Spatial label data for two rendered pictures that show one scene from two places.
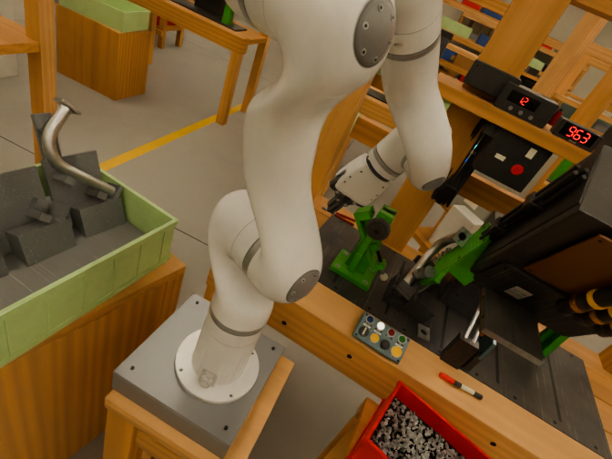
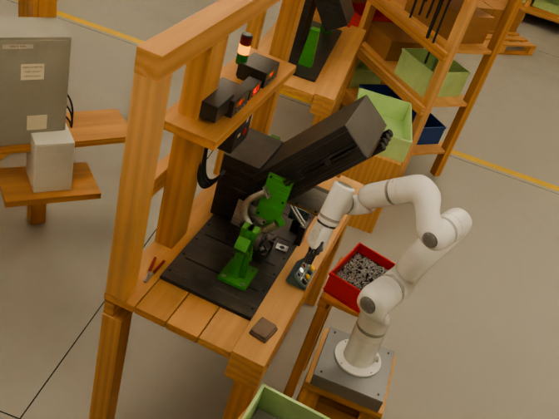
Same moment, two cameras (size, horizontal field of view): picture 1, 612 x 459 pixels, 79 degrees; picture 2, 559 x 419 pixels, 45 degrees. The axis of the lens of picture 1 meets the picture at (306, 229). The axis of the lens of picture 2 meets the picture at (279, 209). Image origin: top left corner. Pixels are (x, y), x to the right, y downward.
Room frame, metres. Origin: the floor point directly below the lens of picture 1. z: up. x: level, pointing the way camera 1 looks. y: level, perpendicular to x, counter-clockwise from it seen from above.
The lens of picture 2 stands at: (0.97, 1.94, 2.83)
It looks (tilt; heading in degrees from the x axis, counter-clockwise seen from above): 35 degrees down; 270
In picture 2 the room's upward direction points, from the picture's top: 17 degrees clockwise
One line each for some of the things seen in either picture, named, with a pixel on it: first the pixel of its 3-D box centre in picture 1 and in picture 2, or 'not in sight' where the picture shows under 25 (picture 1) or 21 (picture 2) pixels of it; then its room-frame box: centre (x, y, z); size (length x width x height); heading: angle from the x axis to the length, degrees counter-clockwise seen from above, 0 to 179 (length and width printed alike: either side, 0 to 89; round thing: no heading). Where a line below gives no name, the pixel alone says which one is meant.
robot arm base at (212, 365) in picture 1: (228, 339); (363, 342); (0.51, 0.05, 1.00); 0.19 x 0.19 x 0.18
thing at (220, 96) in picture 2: (491, 80); (216, 105); (1.32, -0.33, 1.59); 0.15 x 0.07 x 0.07; 79
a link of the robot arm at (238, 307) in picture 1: (246, 258); (376, 307); (0.53, 0.08, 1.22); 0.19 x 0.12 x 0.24; 57
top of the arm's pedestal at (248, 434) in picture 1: (210, 382); (351, 371); (0.50, 0.06, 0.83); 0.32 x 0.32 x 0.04; 82
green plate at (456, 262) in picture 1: (471, 257); (276, 194); (1.01, -0.49, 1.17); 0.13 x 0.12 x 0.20; 79
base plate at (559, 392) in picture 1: (443, 316); (255, 229); (1.05, -0.57, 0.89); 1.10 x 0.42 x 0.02; 79
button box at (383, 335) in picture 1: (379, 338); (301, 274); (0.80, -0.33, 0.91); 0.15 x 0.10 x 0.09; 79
